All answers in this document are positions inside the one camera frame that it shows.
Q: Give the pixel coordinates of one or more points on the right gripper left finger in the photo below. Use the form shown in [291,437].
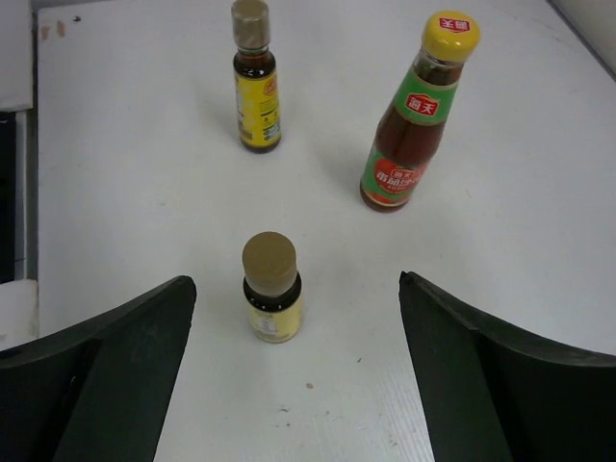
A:
[98,390]

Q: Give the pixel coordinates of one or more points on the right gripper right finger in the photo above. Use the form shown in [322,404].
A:
[492,391]

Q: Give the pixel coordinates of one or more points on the small yellow bottle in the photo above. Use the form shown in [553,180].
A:
[272,287]
[257,100]

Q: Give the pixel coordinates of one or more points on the yellow-cap sauce bottle left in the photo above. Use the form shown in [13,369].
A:
[410,131]

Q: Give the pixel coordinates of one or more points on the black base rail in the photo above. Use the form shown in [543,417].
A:
[7,196]

